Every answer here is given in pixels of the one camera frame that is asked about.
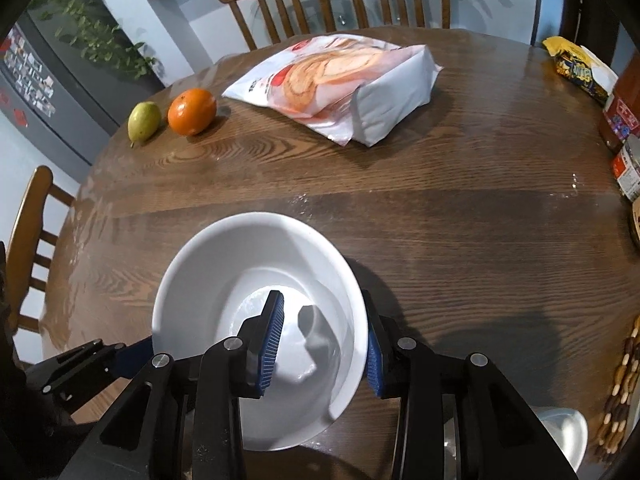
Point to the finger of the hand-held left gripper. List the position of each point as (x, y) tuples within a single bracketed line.
[(131, 357)]

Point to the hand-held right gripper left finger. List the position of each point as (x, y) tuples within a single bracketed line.
[(270, 345)]

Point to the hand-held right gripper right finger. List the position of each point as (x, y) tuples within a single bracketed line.
[(374, 367)]

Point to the green pear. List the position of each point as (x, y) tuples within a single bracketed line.
[(143, 122)]

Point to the orange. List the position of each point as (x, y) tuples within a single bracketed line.
[(192, 111)]

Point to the wooden bead trivet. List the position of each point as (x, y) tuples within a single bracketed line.
[(620, 390)]

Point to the grey refrigerator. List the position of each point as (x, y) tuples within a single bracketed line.
[(75, 95)]

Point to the white bread bag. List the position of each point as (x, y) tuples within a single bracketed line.
[(390, 90)]

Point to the group of fridge magnets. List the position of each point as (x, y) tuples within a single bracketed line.
[(30, 75)]

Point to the jar with red white label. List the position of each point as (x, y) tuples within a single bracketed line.
[(630, 165)]

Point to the trailing green vine plant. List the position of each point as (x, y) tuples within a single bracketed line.
[(95, 25)]

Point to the yellow snack bag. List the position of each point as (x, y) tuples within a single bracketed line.
[(580, 70)]

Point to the red labelled bottle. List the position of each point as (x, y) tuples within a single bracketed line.
[(625, 105)]

